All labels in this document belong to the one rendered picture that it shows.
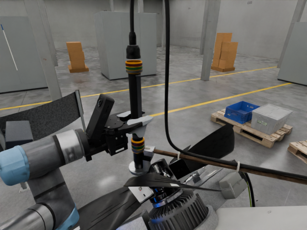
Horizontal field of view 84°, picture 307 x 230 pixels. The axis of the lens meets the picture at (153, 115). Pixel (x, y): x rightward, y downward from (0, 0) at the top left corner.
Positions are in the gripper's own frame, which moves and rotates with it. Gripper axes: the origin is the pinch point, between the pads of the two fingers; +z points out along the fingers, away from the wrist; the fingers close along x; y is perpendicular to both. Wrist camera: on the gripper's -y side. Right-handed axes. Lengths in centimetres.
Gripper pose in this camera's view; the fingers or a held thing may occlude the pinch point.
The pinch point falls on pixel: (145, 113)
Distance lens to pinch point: 52.7
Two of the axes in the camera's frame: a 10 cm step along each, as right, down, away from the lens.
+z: 8.0, -2.7, 5.4
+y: 0.0, 8.9, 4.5
